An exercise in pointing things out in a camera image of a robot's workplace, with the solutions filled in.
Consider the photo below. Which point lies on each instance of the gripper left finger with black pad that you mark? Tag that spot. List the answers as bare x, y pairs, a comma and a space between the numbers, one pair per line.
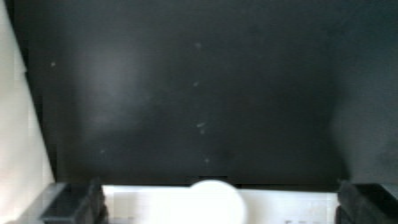
77, 207

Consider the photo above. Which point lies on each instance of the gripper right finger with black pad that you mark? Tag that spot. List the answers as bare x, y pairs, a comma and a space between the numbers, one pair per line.
368, 204

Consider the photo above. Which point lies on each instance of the white drawer cabinet box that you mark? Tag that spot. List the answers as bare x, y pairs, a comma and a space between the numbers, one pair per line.
25, 172

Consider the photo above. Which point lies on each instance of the white drawer tray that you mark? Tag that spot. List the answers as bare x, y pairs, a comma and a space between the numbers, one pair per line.
214, 203

